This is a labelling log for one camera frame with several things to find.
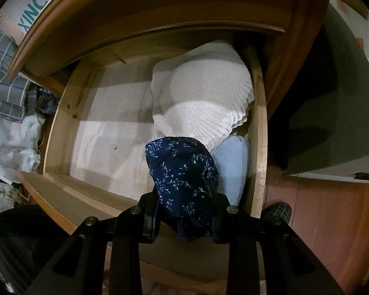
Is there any plaid slipper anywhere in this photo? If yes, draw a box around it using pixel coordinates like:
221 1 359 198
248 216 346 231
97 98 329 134
261 202 292 222

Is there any navy floral underwear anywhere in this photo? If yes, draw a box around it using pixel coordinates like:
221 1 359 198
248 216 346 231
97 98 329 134
145 136 219 242

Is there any white drawer liner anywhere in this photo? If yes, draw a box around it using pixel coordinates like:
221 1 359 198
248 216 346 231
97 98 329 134
71 61 160 197

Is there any wooden nightstand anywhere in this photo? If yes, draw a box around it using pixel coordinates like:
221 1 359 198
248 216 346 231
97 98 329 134
6 0 333 117

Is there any white knitted cloth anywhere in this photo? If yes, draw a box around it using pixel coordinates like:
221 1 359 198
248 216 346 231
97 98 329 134
150 40 255 154

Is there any white leaf-print cloth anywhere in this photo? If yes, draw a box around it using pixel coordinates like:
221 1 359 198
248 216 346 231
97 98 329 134
0 111 45 185

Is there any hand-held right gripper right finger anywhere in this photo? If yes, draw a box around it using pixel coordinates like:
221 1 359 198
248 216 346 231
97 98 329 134
211 192 345 295

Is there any grey plaid cloth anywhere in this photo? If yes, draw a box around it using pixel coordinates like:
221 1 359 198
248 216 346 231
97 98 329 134
0 28 37 123

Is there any wooden drawer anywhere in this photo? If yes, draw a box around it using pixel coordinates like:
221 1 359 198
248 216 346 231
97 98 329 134
18 34 268 286

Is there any blue printed packet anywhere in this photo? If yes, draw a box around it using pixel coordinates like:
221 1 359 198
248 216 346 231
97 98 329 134
35 86 60 114

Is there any person's dark trouser leg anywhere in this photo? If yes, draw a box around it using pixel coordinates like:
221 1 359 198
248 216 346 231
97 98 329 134
0 204 74 295

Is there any white shoe box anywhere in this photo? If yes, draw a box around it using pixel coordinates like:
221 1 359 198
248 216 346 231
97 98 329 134
0 0 77 45

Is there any light blue underwear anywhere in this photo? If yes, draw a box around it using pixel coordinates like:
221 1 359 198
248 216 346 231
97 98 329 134
212 135 250 209

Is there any grey storage box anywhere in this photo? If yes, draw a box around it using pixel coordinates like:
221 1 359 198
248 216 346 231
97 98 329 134
281 1 369 185

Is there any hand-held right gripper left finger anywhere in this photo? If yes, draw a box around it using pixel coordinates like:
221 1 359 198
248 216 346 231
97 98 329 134
25 191 165 295

